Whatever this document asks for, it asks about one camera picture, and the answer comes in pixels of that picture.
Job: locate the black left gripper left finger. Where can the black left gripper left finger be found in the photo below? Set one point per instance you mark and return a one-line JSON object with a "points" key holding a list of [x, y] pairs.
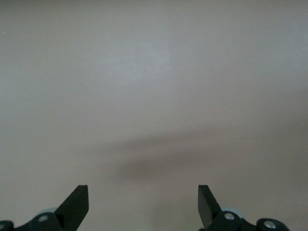
{"points": [[69, 211]]}

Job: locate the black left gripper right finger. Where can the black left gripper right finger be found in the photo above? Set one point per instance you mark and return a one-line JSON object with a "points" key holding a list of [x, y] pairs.
{"points": [[211, 211]]}

